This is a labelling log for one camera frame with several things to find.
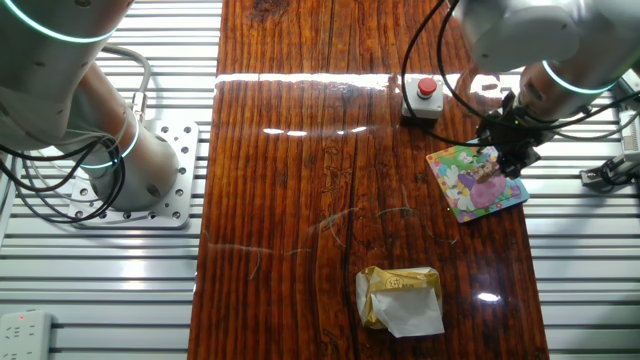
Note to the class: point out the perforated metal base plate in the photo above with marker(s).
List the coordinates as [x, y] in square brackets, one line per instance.
[182, 150]

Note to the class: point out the colourful butterfly puzzle board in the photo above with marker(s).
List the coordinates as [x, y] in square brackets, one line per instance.
[475, 192]

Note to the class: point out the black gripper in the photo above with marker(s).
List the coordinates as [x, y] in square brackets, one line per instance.
[510, 137]

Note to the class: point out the silver ridged camera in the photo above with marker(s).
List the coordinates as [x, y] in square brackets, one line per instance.
[631, 132]

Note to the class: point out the white box with red button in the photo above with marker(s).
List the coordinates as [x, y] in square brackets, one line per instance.
[422, 102]

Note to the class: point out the gold foil snack packet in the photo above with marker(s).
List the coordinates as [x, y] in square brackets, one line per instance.
[400, 305]

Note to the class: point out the white power strip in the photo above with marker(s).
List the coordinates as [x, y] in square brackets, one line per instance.
[25, 335]

